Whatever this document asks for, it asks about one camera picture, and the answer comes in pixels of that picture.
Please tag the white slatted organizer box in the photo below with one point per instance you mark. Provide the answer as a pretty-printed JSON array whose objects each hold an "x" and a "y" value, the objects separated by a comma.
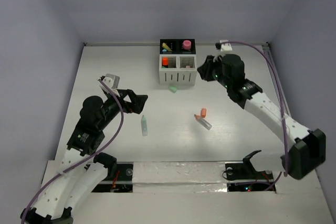
[{"x": 176, "y": 73}]

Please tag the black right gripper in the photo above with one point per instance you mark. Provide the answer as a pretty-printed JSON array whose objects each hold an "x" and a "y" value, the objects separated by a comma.
[{"x": 204, "y": 70}]

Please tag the green pastel highlighter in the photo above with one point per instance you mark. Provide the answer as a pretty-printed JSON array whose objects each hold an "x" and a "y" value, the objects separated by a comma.
[{"x": 144, "y": 126}]

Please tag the black orange capped highlighter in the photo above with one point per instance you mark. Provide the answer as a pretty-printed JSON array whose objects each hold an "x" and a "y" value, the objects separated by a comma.
[{"x": 165, "y": 62}]

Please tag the yellow pastel highlighter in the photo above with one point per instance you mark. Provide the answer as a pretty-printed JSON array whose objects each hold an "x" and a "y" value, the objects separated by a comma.
[{"x": 166, "y": 47}]

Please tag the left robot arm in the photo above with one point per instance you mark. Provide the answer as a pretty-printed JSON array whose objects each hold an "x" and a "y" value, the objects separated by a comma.
[{"x": 84, "y": 164}]

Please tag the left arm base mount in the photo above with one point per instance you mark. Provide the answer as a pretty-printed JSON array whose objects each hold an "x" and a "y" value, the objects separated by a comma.
[{"x": 119, "y": 175}]

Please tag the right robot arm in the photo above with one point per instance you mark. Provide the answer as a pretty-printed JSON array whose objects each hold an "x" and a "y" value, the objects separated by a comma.
[{"x": 305, "y": 149}]

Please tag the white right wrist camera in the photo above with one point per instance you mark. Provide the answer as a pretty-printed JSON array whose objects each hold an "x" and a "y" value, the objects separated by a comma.
[{"x": 224, "y": 46}]

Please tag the green marker cap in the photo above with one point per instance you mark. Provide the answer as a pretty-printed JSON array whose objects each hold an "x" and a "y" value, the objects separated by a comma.
[{"x": 173, "y": 88}]

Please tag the orange marker cap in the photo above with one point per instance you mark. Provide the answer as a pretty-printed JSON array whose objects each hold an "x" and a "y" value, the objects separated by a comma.
[{"x": 203, "y": 112}]

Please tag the pink capped glue bottle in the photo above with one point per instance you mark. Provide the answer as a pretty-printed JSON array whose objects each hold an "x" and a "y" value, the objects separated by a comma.
[{"x": 187, "y": 44}]

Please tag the black slatted organizer box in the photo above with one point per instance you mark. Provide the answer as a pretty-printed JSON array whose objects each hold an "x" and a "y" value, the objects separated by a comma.
[{"x": 176, "y": 46}]

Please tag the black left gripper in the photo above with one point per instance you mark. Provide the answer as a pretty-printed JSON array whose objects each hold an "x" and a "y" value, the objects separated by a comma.
[{"x": 137, "y": 101}]

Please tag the orange pastel highlighter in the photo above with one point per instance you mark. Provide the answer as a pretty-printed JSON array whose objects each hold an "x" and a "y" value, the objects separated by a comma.
[{"x": 203, "y": 122}]

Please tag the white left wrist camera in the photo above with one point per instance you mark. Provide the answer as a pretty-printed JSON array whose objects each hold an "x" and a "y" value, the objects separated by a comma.
[{"x": 111, "y": 81}]

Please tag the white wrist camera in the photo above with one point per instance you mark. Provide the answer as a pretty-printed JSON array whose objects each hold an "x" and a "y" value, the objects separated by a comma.
[
  {"x": 224, "y": 46},
  {"x": 111, "y": 81}
]

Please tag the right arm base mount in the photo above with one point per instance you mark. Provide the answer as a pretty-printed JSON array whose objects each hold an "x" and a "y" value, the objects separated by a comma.
[{"x": 242, "y": 176}]

